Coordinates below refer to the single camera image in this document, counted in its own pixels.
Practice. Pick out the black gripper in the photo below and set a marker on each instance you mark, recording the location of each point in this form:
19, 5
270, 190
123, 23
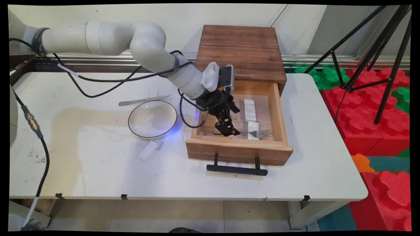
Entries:
213, 101

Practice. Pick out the silver fork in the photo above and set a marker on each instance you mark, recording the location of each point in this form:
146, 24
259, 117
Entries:
256, 132

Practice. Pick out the silver table knife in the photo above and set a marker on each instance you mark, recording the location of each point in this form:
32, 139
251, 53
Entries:
141, 100

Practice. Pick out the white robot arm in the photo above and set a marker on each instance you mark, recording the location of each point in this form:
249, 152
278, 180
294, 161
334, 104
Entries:
111, 37

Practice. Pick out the long white cutlery rest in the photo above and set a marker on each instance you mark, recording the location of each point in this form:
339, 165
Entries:
250, 110

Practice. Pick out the short white cutlery rest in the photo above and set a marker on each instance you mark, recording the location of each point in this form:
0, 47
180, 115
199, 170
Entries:
253, 126

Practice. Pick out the light wooden drawer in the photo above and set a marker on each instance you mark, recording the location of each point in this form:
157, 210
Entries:
239, 152

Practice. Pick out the dark wooden cabinet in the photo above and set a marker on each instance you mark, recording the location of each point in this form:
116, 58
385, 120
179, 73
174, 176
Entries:
241, 52

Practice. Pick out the white plate with black rim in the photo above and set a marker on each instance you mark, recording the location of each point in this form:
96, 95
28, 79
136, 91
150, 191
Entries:
152, 119

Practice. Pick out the white rectangular cutlery rest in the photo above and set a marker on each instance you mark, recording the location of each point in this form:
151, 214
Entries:
147, 151

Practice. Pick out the green foam block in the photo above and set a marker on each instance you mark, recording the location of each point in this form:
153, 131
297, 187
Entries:
403, 98
325, 78

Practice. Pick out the white table leg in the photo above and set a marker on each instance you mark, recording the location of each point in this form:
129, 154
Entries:
308, 214

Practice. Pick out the large red foam block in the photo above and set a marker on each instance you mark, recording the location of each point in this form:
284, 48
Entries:
361, 121

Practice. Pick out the orange foam piece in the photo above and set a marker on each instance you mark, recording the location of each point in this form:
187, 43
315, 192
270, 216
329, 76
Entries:
361, 163

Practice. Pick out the teal foam mat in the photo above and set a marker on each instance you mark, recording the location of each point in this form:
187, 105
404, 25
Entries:
390, 164
338, 219

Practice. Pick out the black tripod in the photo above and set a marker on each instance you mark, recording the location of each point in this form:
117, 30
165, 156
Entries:
390, 49

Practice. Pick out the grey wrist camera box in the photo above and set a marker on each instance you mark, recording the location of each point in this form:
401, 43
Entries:
227, 78

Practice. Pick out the aluminium wall rail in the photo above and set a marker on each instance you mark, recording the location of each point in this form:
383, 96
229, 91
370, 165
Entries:
328, 61

